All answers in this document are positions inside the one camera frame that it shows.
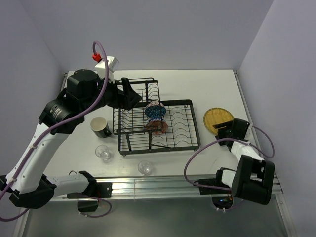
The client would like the aluminium mounting rail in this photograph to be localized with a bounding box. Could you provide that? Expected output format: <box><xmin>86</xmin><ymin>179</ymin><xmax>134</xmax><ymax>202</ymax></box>
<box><xmin>24</xmin><ymin>175</ymin><xmax>283</xmax><ymax>200</ymax></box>

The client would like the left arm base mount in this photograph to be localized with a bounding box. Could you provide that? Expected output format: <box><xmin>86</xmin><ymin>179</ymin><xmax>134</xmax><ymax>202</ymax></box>
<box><xmin>67</xmin><ymin>182</ymin><xmax>112</xmax><ymax>213</ymax></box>

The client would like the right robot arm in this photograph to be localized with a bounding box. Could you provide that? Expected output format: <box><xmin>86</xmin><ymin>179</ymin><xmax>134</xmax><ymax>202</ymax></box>
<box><xmin>213</xmin><ymin>118</ymin><xmax>275</xmax><ymax>205</ymax></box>

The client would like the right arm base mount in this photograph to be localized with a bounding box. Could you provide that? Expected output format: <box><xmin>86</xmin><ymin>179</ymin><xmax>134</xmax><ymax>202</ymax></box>
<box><xmin>194</xmin><ymin>178</ymin><xmax>233</xmax><ymax>195</ymax></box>

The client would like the orange patterned bowl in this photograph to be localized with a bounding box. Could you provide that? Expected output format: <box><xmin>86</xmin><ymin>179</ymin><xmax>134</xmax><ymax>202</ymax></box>
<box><xmin>145</xmin><ymin>120</ymin><xmax>168</xmax><ymax>135</ymax></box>

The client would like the clear glass front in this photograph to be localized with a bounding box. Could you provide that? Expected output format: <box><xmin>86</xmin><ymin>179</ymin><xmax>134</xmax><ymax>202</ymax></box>
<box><xmin>138</xmin><ymin>161</ymin><xmax>154</xmax><ymax>176</ymax></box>

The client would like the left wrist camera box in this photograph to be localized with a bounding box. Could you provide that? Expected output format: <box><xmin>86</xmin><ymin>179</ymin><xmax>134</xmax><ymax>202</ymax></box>
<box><xmin>91</xmin><ymin>51</ymin><xmax>119</xmax><ymax>83</ymax></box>

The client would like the black wire dish rack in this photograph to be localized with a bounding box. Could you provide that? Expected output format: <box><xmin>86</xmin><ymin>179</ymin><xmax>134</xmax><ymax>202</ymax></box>
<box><xmin>112</xmin><ymin>78</ymin><xmax>200</xmax><ymax>156</ymax></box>

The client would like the yellow woven round plate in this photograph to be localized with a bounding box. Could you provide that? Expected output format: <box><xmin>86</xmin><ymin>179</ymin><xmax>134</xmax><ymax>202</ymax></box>
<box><xmin>203</xmin><ymin>108</ymin><xmax>234</xmax><ymax>135</ymax></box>

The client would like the clear glass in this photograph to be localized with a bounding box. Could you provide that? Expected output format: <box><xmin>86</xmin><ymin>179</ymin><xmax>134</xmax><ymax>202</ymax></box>
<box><xmin>138</xmin><ymin>161</ymin><xmax>154</xmax><ymax>176</ymax></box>
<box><xmin>95</xmin><ymin>145</ymin><xmax>111</xmax><ymax>162</ymax></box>

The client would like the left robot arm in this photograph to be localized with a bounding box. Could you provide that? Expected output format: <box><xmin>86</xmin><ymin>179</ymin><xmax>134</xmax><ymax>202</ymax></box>
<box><xmin>0</xmin><ymin>69</ymin><xmax>141</xmax><ymax>209</ymax></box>

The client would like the black mug white inside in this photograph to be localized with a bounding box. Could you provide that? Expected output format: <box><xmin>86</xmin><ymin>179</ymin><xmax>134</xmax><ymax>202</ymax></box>
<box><xmin>90</xmin><ymin>117</ymin><xmax>112</xmax><ymax>138</ymax></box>

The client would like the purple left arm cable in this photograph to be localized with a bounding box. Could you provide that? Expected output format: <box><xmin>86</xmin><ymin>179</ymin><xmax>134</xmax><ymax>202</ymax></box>
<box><xmin>0</xmin><ymin>41</ymin><xmax>113</xmax><ymax>221</ymax></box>

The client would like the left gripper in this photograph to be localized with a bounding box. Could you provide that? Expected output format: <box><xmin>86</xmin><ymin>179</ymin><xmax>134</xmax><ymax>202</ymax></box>
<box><xmin>81</xmin><ymin>73</ymin><xmax>141</xmax><ymax>115</ymax></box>

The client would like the blue patterned bowl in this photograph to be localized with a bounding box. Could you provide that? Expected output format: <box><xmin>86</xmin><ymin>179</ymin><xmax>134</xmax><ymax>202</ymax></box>
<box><xmin>144</xmin><ymin>100</ymin><xmax>166</xmax><ymax>122</ymax></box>

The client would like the clear glass left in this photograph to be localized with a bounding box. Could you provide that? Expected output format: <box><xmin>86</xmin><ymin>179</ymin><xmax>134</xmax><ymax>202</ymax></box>
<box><xmin>95</xmin><ymin>145</ymin><xmax>111</xmax><ymax>162</ymax></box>

